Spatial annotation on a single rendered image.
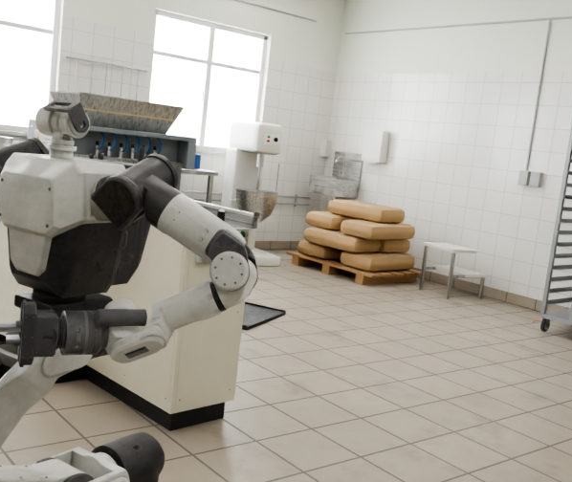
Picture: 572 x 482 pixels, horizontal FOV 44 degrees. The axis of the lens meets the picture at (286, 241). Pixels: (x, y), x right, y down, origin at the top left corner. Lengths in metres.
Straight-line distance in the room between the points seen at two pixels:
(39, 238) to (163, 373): 1.44
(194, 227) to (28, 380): 0.50
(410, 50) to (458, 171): 1.46
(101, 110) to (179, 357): 1.19
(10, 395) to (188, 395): 1.41
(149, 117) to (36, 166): 1.90
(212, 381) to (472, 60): 5.01
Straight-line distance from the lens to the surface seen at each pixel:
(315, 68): 8.37
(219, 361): 3.01
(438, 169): 7.36
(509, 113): 6.95
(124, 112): 3.41
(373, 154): 7.81
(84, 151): 3.36
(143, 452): 2.02
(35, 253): 1.62
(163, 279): 2.89
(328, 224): 7.03
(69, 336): 1.43
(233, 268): 1.38
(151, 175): 1.50
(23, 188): 1.63
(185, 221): 1.44
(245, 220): 2.94
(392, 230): 6.83
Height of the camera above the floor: 1.19
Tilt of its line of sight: 8 degrees down
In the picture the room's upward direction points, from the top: 7 degrees clockwise
